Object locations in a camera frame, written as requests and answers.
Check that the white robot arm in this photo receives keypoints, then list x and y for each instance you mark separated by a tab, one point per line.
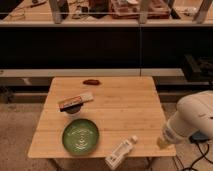
193	113

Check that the brown tray on shelf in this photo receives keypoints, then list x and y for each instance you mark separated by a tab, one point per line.
130	9

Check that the white plastic bottle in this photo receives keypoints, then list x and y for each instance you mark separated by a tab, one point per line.
116	157

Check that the dark red small object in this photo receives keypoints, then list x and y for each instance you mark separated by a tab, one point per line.
91	82

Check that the blue black floor device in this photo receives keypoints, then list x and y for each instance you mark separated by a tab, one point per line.
198	137

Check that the small dark bowl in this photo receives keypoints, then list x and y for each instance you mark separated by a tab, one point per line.
74	109

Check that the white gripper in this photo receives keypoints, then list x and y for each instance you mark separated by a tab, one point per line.
162	143

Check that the green round plate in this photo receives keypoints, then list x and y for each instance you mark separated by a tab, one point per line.
80	137

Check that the orange white flat box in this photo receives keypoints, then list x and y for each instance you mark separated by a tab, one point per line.
76	100

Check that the metal shelf rack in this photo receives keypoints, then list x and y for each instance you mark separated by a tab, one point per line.
96	13

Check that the wooden folding table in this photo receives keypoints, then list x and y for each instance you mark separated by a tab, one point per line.
122	107

